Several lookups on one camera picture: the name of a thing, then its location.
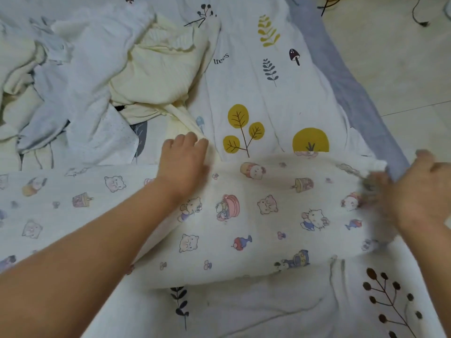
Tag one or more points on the person's left hand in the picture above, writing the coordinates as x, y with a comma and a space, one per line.
183, 165

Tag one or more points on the person's right hand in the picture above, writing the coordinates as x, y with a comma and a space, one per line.
423, 197

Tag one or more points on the cartoon print pyjama trousers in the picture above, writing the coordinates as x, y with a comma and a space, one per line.
268, 235

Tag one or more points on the bed with leaf print bedding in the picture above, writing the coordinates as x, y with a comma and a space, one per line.
282, 95

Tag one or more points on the white dotted blouse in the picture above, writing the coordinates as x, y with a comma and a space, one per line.
84, 88

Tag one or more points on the person's left forearm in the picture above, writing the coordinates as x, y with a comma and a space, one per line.
77, 271

